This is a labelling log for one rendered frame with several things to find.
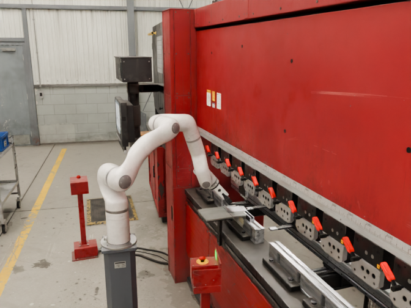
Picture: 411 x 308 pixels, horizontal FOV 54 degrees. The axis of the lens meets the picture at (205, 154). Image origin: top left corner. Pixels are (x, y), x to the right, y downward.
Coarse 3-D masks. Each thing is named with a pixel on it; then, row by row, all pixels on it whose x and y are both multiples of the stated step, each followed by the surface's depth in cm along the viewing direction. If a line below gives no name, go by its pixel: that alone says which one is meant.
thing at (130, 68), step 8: (120, 56) 340; (128, 56) 338; (136, 56) 338; (144, 56) 338; (120, 64) 317; (128, 64) 315; (136, 64) 317; (144, 64) 319; (120, 72) 319; (128, 72) 317; (136, 72) 318; (144, 72) 320; (120, 80) 328; (128, 80) 318; (136, 80) 320; (144, 80) 322; (128, 88) 358; (136, 88) 361; (128, 96) 360; (136, 96) 363; (136, 104) 364; (136, 112) 365; (136, 120) 367; (136, 128) 369; (136, 136) 371
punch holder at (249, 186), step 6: (246, 168) 241; (252, 168) 234; (246, 174) 242; (252, 174) 234; (258, 174) 231; (246, 180) 242; (252, 180) 235; (258, 180) 232; (246, 186) 242; (252, 186) 235; (258, 186) 233; (252, 192) 236
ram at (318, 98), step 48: (240, 48) 236; (288, 48) 186; (336, 48) 153; (384, 48) 131; (240, 96) 241; (288, 96) 190; (336, 96) 156; (384, 96) 132; (240, 144) 247; (288, 144) 193; (336, 144) 158; (384, 144) 134; (336, 192) 161; (384, 192) 136
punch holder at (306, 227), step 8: (304, 200) 183; (304, 208) 184; (312, 208) 178; (304, 216) 184; (312, 216) 178; (320, 216) 177; (296, 224) 191; (304, 224) 184; (312, 224) 178; (304, 232) 185; (312, 232) 179; (312, 240) 180
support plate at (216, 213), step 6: (198, 210) 260; (204, 210) 260; (210, 210) 260; (216, 210) 260; (222, 210) 260; (204, 216) 250; (210, 216) 250; (216, 216) 250; (222, 216) 250; (228, 216) 250; (234, 216) 251; (240, 216) 252
